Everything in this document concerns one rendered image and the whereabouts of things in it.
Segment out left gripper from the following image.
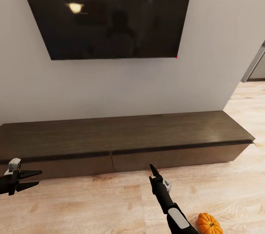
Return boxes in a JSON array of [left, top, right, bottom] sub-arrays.
[[0, 170, 42, 195]]

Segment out pumpkin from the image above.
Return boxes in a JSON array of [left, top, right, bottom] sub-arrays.
[[197, 213, 223, 234]]

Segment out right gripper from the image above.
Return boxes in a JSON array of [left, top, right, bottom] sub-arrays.
[[149, 164, 169, 202]]

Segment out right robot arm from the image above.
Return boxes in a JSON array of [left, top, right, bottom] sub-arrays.
[[149, 164, 199, 234]]

